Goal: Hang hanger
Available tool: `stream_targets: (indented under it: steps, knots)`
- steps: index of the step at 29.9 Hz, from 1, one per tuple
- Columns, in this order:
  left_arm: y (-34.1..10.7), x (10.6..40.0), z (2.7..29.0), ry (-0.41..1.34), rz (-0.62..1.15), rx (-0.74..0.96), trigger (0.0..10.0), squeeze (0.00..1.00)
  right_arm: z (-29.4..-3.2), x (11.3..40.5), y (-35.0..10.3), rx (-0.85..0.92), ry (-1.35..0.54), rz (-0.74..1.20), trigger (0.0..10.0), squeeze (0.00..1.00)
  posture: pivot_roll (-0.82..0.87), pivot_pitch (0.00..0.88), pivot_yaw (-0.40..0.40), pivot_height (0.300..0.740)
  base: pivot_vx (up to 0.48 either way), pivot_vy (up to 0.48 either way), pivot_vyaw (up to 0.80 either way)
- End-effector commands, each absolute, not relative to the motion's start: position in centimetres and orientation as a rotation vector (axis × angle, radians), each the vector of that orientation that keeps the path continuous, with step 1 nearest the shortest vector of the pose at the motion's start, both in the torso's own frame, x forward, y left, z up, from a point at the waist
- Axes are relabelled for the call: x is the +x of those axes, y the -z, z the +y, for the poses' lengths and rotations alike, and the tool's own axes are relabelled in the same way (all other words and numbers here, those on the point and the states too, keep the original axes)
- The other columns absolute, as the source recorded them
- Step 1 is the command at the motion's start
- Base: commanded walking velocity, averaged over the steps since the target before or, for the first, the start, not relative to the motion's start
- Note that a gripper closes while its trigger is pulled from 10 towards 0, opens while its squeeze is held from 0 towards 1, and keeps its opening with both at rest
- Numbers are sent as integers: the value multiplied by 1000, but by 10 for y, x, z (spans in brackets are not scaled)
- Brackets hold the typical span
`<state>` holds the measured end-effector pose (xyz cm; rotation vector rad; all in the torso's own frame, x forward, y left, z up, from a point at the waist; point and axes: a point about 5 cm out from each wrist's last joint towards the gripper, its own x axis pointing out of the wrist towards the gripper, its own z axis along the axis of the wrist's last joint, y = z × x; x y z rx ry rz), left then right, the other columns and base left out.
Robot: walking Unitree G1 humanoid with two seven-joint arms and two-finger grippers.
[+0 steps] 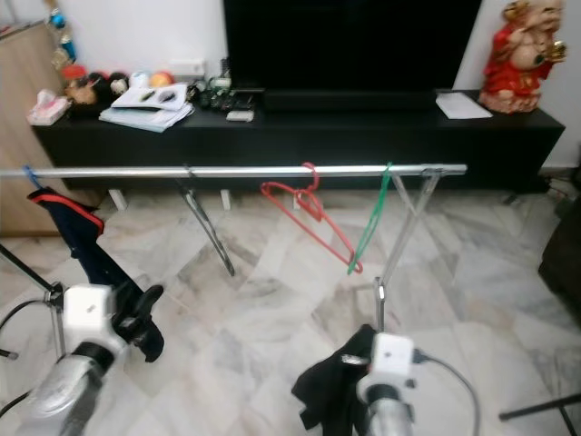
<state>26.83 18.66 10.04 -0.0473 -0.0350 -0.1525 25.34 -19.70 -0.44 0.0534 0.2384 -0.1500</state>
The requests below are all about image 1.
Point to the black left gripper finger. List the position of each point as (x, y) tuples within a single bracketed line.
[(124, 298), (152, 305)]

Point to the thin black hanger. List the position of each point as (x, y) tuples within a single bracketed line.
[(209, 227)]

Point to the black garment red trim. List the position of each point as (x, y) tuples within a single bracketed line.
[(331, 391)]

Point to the blue plastic hanger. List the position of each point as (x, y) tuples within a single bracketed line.
[(32, 177)]

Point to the red plastic hanger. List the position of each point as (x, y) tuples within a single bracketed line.
[(313, 202)]

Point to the green plastic hanger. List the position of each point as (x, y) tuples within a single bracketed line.
[(369, 218)]

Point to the navy polo shirt red collar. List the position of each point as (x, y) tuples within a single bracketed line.
[(82, 236)]

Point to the silver metal clothes rack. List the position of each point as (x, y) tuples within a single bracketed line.
[(236, 171)]

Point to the stack of white papers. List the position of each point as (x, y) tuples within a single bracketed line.
[(141, 118)]

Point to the pink tissue box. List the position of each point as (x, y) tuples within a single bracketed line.
[(45, 109)]

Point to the light wooden cabinet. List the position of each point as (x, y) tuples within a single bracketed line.
[(23, 118)]

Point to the grey computer mouse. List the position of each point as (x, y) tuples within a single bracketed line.
[(166, 95)]

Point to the small white box device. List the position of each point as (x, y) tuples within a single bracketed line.
[(240, 115)]

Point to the black plush toy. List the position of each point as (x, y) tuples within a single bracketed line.
[(104, 86)]

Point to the white round speaker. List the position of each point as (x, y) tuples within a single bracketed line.
[(138, 81)]

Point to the orange ball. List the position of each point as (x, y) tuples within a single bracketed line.
[(160, 79)]

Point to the black green electronic gadget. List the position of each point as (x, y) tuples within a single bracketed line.
[(222, 94)]

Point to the red-lidded jar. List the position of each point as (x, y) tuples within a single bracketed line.
[(73, 75)]

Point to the white socket box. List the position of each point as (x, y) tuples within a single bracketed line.
[(187, 69)]

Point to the black TV console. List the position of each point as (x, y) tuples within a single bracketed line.
[(327, 141)]

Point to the blue gold trophy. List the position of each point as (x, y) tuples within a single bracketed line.
[(65, 44)]

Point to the black soundbar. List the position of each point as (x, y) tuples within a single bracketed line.
[(354, 100)]

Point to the black flat television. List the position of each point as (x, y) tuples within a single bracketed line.
[(354, 45)]

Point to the white paper sheet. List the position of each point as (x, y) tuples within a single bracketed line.
[(463, 104)]

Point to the red laughing Buddha statue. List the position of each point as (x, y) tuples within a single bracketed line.
[(513, 73)]

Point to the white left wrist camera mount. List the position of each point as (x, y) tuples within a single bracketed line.
[(91, 309)]

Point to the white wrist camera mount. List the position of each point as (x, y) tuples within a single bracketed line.
[(390, 356), (91, 309)]

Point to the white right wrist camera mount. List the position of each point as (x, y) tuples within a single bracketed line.
[(390, 356)]

